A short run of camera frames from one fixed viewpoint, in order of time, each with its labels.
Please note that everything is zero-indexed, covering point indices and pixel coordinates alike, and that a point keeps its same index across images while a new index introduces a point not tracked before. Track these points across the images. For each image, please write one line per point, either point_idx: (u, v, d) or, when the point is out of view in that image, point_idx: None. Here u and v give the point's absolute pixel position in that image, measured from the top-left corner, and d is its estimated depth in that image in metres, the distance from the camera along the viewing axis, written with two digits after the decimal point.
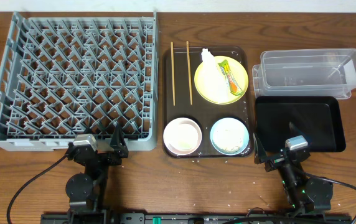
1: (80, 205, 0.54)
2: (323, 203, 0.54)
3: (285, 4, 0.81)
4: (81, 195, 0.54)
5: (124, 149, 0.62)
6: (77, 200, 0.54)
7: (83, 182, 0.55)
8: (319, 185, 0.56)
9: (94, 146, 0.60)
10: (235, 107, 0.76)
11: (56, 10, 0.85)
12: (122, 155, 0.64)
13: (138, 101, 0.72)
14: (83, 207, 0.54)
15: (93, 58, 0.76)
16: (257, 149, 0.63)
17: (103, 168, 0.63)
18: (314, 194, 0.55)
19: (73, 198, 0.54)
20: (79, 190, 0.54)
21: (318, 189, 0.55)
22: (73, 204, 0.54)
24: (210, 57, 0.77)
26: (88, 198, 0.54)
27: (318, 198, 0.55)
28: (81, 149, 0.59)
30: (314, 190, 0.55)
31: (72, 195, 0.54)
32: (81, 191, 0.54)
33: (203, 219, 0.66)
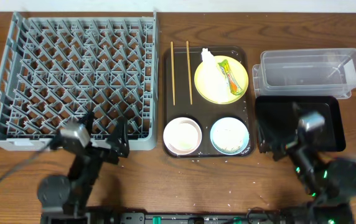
1: (55, 211, 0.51)
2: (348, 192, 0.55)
3: (285, 4, 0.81)
4: (56, 200, 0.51)
5: (123, 147, 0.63)
6: (52, 205, 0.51)
7: (59, 185, 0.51)
8: (345, 168, 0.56)
9: (86, 142, 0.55)
10: (235, 107, 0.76)
11: (56, 10, 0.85)
12: (121, 152, 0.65)
13: (138, 100, 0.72)
14: (58, 213, 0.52)
15: (93, 58, 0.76)
16: (264, 135, 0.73)
17: (90, 168, 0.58)
18: (338, 178, 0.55)
19: (48, 205, 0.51)
20: (54, 195, 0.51)
21: (344, 176, 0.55)
22: (48, 210, 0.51)
24: (210, 57, 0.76)
26: (64, 203, 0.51)
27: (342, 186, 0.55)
28: (68, 140, 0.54)
30: (339, 173, 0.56)
31: (46, 200, 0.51)
32: (56, 196, 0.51)
33: (203, 218, 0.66)
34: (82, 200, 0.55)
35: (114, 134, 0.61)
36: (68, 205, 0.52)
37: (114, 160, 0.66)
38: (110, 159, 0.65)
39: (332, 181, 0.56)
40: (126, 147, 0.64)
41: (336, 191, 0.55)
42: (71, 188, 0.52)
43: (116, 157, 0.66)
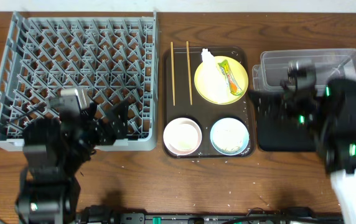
1: (38, 152, 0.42)
2: None
3: (285, 4, 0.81)
4: (41, 139, 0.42)
5: (121, 125, 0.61)
6: (34, 146, 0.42)
7: (47, 125, 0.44)
8: (353, 100, 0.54)
9: (84, 104, 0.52)
10: (235, 107, 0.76)
11: (56, 10, 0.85)
12: (119, 130, 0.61)
13: (138, 101, 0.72)
14: (42, 158, 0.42)
15: (93, 58, 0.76)
16: (252, 96, 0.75)
17: (86, 139, 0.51)
18: (349, 112, 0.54)
19: (30, 143, 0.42)
20: (40, 134, 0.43)
21: (351, 103, 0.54)
22: (30, 153, 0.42)
24: (210, 57, 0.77)
26: (49, 144, 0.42)
27: (350, 106, 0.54)
28: (68, 103, 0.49)
30: (349, 108, 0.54)
31: (31, 137, 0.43)
32: (42, 135, 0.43)
33: (203, 219, 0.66)
34: (69, 162, 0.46)
35: (118, 111, 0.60)
36: (53, 151, 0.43)
37: (108, 140, 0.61)
38: (107, 138, 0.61)
39: (330, 104, 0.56)
40: (125, 126, 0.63)
41: (350, 104, 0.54)
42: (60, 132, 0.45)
43: (110, 139, 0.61)
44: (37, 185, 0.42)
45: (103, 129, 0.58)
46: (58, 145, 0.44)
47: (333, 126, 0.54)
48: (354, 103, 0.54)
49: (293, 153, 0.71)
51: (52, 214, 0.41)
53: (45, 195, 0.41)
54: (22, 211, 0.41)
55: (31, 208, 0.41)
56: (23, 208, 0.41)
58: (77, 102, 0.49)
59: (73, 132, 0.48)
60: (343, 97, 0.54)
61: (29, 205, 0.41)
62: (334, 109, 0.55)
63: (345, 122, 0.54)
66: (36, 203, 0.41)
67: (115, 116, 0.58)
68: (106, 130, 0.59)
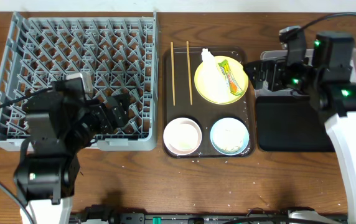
1: (41, 120, 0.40)
2: (346, 43, 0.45)
3: (285, 4, 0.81)
4: (45, 107, 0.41)
5: (123, 112, 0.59)
6: (37, 113, 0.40)
7: (51, 95, 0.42)
8: (343, 47, 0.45)
9: (88, 88, 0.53)
10: (235, 107, 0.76)
11: (56, 10, 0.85)
12: (121, 117, 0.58)
13: (138, 100, 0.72)
14: (45, 128, 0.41)
15: (93, 58, 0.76)
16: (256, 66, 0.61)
17: (89, 122, 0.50)
18: (337, 61, 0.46)
19: (32, 111, 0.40)
20: (43, 102, 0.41)
21: (339, 50, 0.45)
22: (33, 119, 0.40)
24: (210, 56, 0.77)
26: (53, 112, 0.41)
27: (339, 54, 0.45)
28: (73, 86, 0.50)
30: (337, 54, 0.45)
31: (35, 105, 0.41)
32: (46, 104, 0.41)
33: (203, 219, 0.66)
34: (70, 136, 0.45)
35: (121, 100, 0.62)
36: (56, 121, 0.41)
37: (109, 126, 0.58)
38: (108, 125, 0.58)
39: (322, 54, 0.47)
40: (127, 116, 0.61)
41: (338, 51, 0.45)
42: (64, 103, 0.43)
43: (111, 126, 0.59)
44: (37, 157, 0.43)
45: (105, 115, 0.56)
46: (61, 117, 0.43)
47: (323, 75, 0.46)
48: (344, 51, 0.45)
49: (293, 153, 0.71)
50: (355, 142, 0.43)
51: (51, 185, 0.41)
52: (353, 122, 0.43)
53: (44, 166, 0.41)
54: (20, 180, 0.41)
55: (29, 178, 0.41)
56: (22, 177, 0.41)
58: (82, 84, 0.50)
59: (76, 111, 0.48)
60: (330, 42, 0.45)
61: (28, 175, 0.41)
62: (325, 59, 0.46)
63: (337, 70, 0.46)
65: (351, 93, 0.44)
66: (35, 173, 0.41)
67: (117, 102, 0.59)
68: (107, 116, 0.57)
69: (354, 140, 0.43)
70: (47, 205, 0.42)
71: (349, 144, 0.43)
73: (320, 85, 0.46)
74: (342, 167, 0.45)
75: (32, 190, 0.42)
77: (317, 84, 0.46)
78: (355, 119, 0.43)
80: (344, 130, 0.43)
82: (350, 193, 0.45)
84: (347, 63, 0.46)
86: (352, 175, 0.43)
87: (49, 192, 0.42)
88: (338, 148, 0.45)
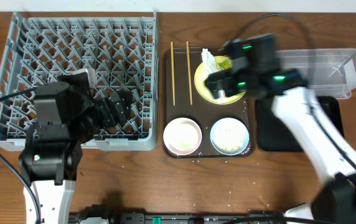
1: (46, 105, 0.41)
2: (269, 40, 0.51)
3: (285, 4, 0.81)
4: (51, 93, 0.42)
5: (126, 107, 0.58)
6: (42, 99, 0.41)
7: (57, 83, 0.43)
8: (268, 46, 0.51)
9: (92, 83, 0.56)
10: (235, 107, 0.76)
11: (56, 10, 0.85)
12: (122, 112, 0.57)
13: (138, 100, 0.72)
14: (51, 112, 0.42)
15: (93, 58, 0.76)
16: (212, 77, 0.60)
17: (93, 117, 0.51)
18: (267, 57, 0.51)
19: (38, 96, 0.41)
20: (49, 89, 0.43)
21: (267, 49, 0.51)
22: (40, 105, 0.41)
24: (210, 57, 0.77)
26: (58, 98, 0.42)
27: (267, 51, 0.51)
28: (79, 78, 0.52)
30: (264, 52, 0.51)
31: (40, 91, 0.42)
32: (52, 90, 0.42)
33: (203, 219, 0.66)
34: (74, 124, 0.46)
35: (123, 96, 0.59)
36: (62, 107, 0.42)
37: (112, 120, 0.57)
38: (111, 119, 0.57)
39: (252, 55, 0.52)
40: (129, 111, 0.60)
41: (266, 48, 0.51)
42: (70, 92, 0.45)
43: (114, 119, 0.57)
44: (42, 142, 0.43)
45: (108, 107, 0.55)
46: (66, 104, 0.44)
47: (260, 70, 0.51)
48: (270, 47, 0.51)
49: (293, 152, 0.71)
50: (300, 112, 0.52)
51: (55, 167, 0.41)
52: (294, 101, 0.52)
53: (49, 149, 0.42)
54: (25, 160, 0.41)
55: (34, 159, 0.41)
56: (27, 158, 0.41)
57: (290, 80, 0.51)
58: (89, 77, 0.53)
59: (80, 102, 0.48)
60: (257, 43, 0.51)
61: (32, 157, 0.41)
62: (259, 61, 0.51)
63: (269, 64, 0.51)
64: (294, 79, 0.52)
65: (286, 78, 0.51)
66: (40, 155, 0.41)
67: (121, 97, 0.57)
68: (110, 110, 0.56)
69: (297, 110, 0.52)
70: (51, 186, 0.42)
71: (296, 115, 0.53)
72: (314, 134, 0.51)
73: (261, 79, 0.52)
74: (297, 135, 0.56)
75: (37, 172, 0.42)
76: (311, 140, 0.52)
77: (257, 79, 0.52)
78: (294, 94, 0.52)
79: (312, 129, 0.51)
80: (287, 107, 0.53)
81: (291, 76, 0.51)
82: (310, 152, 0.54)
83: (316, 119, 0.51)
84: (276, 57, 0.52)
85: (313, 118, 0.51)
86: (302, 138, 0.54)
87: (53, 175, 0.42)
88: (292, 119, 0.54)
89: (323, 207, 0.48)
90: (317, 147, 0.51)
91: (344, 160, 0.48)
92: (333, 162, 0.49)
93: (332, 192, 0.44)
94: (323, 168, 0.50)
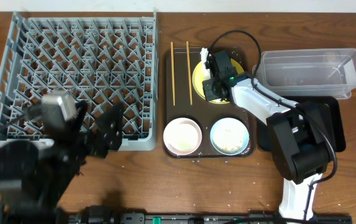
1: (13, 190, 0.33)
2: (223, 55, 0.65)
3: (285, 4, 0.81)
4: (15, 172, 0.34)
5: (114, 134, 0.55)
6: (6, 182, 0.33)
7: (22, 152, 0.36)
8: (222, 59, 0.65)
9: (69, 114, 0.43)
10: (234, 107, 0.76)
11: (55, 10, 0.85)
12: (111, 141, 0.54)
13: (138, 101, 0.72)
14: (17, 196, 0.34)
15: (93, 58, 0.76)
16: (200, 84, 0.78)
17: (73, 155, 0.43)
18: (223, 68, 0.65)
19: (2, 177, 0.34)
20: (14, 164, 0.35)
21: (221, 62, 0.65)
22: (4, 190, 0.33)
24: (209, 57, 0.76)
26: (25, 178, 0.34)
27: (222, 63, 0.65)
28: (48, 111, 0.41)
30: (219, 65, 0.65)
31: (0, 170, 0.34)
32: (15, 168, 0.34)
33: (203, 219, 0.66)
34: (53, 190, 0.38)
35: (111, 120, 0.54)
36: (30, 189, 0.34)
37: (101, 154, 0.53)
38: (98, 152, 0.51)
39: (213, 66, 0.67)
40: (116, 134, 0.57)
41: (220, 60, 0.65)
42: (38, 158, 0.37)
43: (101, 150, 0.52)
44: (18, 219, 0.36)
45: (91, 144, 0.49)
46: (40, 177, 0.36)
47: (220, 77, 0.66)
48: (224, 59, 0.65)
49: None
50: (245, 89, 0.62)
51: None
52: (242, 86, 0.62)
53: None
54: None
55: None
56: None
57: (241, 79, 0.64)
58: (60, 112, 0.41)
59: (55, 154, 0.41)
60: (213, 59, 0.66)
61: None
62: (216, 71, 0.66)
63: (226, 71, 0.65)
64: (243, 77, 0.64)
65: (236, 78, 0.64)
66: None
67: (109, 127, 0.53)
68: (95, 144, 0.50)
69: (242, 89, 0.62)
70: None
71: (242, 93, 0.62)
72: (256, 99, 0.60)
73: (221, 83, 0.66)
74: (250, 109, 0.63)
75: None
76: (257, 107, 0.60)
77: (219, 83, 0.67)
78: (241, 83, 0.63)
79: (254, 97, 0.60)
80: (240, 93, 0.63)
81: (239, 79, 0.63)
82: (260, 117, 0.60)
83: (257, 89, 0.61)
84: (231, 66, 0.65)
85: (256, 90, 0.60)
86: (253, 110, 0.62)
87: None
88: (241, 97, 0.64)
89: (277, 152, 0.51)
90: (260, 107, 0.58)
91: (279, 105, 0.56)
92: (271, 109, 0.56)
93: (274, 129, 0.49)
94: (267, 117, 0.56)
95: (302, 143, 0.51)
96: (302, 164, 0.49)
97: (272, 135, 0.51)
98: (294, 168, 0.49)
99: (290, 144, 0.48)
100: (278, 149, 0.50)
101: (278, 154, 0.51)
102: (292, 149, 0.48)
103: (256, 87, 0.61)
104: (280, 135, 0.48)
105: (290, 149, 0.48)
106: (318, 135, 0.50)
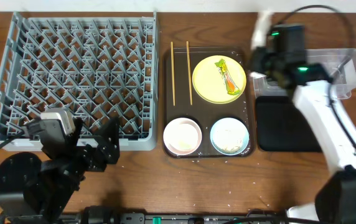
1: (15, 200, 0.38)
2: (297, 31, 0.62)
3: (285, 4, 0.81)
4: (17, 185, 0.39)
5: (112, 150, 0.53)
6: (9, 192, 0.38)
7: (25, 165, 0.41)
8: (297, 38, 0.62)
9: (68, 129, 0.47)
10: (234, 107, 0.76)
11: (56, 10, 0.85)
12: (110, 155, 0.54)
13: (138, 101, 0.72)
14: (17, 206, 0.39)
15: (93, 58, 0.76)
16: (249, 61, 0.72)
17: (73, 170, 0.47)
18: (294, 47, 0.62)
19: (5, 190, 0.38)
20: (17, 176, 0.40)
21: (298, 40, 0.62)
22: (5, 200, 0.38)
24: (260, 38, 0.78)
26: (27, 190, 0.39)
27: (294, 42, 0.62)
28: (46, 126, 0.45)
30: (290, 43, 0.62)
31: (4, 181, 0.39)
32: (18, 180, 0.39)
33: (203, 219, 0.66)
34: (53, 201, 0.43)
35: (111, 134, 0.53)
36: (32, 200, 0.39)
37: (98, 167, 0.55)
38: (96, 165, 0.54)
39: (281, 42, 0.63)
40: (117, 149, 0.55)
41: (290, 40, 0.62)
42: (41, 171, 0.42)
43: (98, 160, 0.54)
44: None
45: (91, 157, 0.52)
46: (39, 190, 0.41)
47: (285, 60, 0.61)
48: (295, 41, 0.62)
49: (294, 153, 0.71)
50: (320, 102, 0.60)
51: None
52: (314, 88, 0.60)
53: None
54: None
55: None
56: None
57: (312, 76, 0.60)
58: (58, 127, 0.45)
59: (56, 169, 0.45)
60: (287, 32, 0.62)
61: None
62: (289, 48, 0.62)
63: (294, 55, 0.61)
64: (317, 73, 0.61)
65: (308, 70, 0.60)
66: None
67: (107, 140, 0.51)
68: (94, 157, 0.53)
69: (317, 101, 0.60)
70: None
71: (313, 104, 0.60)
72: (330, 123, 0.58)
73: (286, 67, 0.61)
74: (314, 126, 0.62)
75: None
76: (325, 129, 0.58)
77: (281, 67, 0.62)
78: (317, 86, 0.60)
79: (324, 117, 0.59)
80: (307, 98, 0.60)
81: (313, 70, 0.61)
82: (321, 138, 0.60)
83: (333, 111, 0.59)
84: (302, 49, 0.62)
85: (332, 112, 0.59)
86: (318, 129, 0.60)
87: None
88: (309, 108, 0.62)
89: (328, 201, 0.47)
90: (330, 135, 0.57)
91: None
92: (343, 150, 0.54)
93: (341, 185, 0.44)
94: (335, 157, 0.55)
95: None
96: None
97: (332, 187, 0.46)
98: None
99: (351, 205, 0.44)
100: (333, 203, 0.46)
101: (329, 205, 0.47)
102: (350, 211, 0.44)
103: (332, 104, 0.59)
104: (345, 196, 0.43)
105: (348, 211, 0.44)
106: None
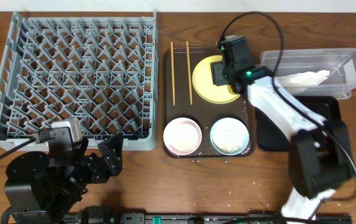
1: (22, 191, 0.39)
2: (241, 42, 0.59)
3: (285, 4, 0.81)
4: (25, 177, 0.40)
5: (116, 160, 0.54)
6: (18, 185, 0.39)
7: (36, 159, 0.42)
8: (240, 47, 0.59)
9: (76, 137, 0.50)
10: (235, 107, 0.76)
11: (55, 10, 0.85)
12: (114, 165, 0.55)
13: (138, 100, 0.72)
14: (23, 200, 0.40)
15: (93, 58, 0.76)
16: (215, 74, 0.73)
17: (78, 176, 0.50)
18: (241, 56, 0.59)
19: (13, 182, 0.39)
20: (25, 169, 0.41)
21: (239, 50, 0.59)
22: (13, 192, 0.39)
24: None
26: (34, 182, 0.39)
27: (239, 52, 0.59)
28: (58, 134, 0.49)
30: (234, 54, 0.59)
31: (14, 174, 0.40)
32: (28, 173, 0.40)
33: (203, 219, 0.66)
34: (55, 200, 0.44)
35: (114, 144, 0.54)
36: (38, 193, 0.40)
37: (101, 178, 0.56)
38: (101, 175, 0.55)
39: (228, 55, 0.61)
40: (121, 162, 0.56)
41: (236, 50, 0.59)
42: (48, 167, 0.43)
43: (103, 168, 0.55)
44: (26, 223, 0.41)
45: (96, 167, 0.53)
46: (44, 185, 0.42)
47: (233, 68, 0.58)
48: (241, 48, 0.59)
49: None
50: (266, 92, 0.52)
51: None
52: (263, 88, 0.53)
53: None
54: None
55: None
56: None
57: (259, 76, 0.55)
58: (70, 134, 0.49)
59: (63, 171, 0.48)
60: (229, 46, 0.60)
61: None
62: (231, 59, 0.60)
63: (242, 62, 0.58)
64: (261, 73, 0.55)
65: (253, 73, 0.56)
66: None
67: (112, 150, 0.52)
68: (99, 167, 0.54)
69: (264, 91, 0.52)
70: None
71: (262, 96, 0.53)
72: (277, 104, 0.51)
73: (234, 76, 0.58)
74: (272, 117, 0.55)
75: None
76: (277, 113, 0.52)
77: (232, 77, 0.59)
78: (260, 82, 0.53)
79: (274, 103, 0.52)
80: (256, 94, 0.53)
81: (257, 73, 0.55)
82: (277, 122, 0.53)
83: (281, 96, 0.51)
84: (248, 55, 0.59)
85: (277, 94, 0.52)
86: (274, 117, 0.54)
87: None
88: (261, 102, 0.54)
89: (297, 168, 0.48)
90: (281, 115, 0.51)
91: (305, 119, 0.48)
92: (295, 122, 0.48)
93: (297, 145, 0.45)
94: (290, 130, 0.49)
95: (324, 159, 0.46)
96: (322, 184, 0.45)
97: (292, 149, 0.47)
98: (312, 187, 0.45)
99: (311, 162, 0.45)
100: (299, 168, 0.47)
101: (297, 169, 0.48)
102: (312, 166, 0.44)
103: (277, 90, 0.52)
104: (303, 156, 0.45)
105: (310, 167, 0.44)
106: (341, 155, 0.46)
